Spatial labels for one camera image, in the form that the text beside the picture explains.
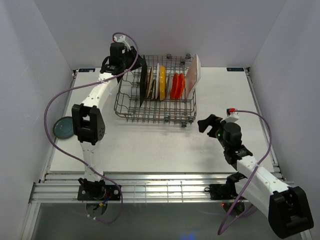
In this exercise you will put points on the woven bamboo round plate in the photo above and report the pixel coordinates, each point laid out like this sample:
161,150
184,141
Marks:
149,82

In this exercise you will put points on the white plate green rim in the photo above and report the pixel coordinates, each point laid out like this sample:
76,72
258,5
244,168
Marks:
157,82

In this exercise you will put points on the grey wire dish rack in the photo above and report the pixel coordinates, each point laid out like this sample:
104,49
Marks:
181,111

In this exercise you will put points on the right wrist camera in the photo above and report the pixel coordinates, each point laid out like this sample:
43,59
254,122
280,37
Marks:
231,116

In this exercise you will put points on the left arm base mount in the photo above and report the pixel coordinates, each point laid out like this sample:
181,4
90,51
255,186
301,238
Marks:
101,193

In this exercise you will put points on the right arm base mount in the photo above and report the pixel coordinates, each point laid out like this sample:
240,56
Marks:
221,192

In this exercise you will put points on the yellow dotted scalloped plate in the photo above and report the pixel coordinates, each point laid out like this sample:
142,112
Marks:
162,83

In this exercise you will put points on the white rectangular plate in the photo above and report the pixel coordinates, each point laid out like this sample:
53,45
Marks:
192,76

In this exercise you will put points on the teal square brown-rimmed plate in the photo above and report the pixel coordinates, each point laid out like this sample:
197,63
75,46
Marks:
142,82

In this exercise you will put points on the speckled beige small plate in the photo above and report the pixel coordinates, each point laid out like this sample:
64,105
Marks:
153,90

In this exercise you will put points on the orange round plate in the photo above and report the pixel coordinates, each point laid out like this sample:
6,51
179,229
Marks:
182,84
174,86

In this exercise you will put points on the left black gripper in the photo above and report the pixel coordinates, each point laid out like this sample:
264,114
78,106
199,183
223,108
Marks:
133,54

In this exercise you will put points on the dark teal round plate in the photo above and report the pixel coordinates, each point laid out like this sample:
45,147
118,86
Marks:
63,128

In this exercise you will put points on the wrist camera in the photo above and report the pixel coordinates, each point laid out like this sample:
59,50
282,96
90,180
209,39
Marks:
122,39
231,116

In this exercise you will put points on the light blue scalloped plate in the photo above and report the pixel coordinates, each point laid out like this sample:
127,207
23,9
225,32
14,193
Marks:
169,85

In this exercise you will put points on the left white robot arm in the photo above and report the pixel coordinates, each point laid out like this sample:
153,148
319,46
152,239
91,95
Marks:
87,119

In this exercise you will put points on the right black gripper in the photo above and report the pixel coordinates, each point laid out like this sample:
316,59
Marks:
212,120

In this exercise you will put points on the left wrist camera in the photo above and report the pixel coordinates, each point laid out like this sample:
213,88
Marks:
122,39

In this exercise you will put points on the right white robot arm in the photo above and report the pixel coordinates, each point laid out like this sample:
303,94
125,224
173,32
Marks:
286,208

